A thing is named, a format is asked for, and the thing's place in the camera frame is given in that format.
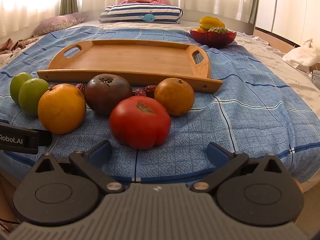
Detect wooden tray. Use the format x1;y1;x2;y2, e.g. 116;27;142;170
37;39;223;93

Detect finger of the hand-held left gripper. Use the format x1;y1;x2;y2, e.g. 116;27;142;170
0;122;53;147

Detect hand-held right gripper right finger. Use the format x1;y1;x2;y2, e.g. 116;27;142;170
190;142;292;194

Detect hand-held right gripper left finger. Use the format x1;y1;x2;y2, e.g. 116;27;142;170
29;140;125;194

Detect pink clothes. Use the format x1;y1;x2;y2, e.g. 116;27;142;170
0;38;38;55

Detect purple floral pillow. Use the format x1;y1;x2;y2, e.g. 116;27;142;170
32;14;88;37

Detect dark purple tomato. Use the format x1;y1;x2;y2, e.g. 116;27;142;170
85;74;133;117

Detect white plastic bag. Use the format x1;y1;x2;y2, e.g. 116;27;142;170
282;39;320;68

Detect red glass bowl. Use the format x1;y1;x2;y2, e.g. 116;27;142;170
190;29;237;48

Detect striped whale pillow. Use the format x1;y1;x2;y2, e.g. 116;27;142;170
99;4;183;24

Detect large orange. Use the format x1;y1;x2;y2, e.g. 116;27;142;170
37;84;87;135

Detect small dark orange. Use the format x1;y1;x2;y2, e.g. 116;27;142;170
154;78;195;117

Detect green custard apple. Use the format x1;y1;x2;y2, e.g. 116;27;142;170
208;26;230;34

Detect blue checked bedsheet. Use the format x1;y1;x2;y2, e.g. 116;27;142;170
0;26;320;183

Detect white wardrobe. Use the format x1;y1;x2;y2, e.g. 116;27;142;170
254;0;320;53

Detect yellow starfruit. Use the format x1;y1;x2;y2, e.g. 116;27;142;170
199;16;225;29

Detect red tomato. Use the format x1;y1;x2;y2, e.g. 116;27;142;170
109;96;172;150

